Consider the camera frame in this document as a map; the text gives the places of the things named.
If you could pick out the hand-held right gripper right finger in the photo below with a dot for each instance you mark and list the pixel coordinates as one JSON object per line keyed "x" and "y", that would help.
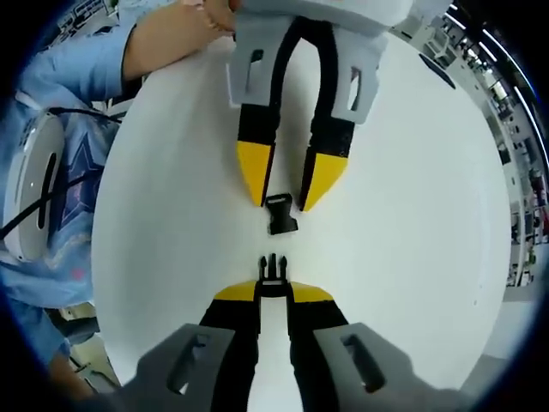
{"x": 386, "y": 386}

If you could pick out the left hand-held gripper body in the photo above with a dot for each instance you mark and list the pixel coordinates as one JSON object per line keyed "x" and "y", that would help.
{"x": 326, "y": 8}

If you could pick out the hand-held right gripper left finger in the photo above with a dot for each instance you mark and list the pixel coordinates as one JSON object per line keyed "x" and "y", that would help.
{"x": 171, "y": 386}

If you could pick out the black plastic buckle socket part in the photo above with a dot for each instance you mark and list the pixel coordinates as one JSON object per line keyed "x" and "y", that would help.
{"x": 281, "y": 219}

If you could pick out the black plastic buckle pronged part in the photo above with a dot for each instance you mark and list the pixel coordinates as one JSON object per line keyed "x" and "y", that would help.
{"x": 273, "y": 276}

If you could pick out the person's left hand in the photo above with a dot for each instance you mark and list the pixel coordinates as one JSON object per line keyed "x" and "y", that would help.
{"x": 218, "y": 19}

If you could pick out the person in blue shirt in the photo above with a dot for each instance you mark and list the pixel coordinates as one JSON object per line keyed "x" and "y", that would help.
{"x": 77, "y": 64}

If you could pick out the white round worn device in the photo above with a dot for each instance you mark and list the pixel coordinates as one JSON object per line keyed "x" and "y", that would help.
{"x": 25, "y": 171}

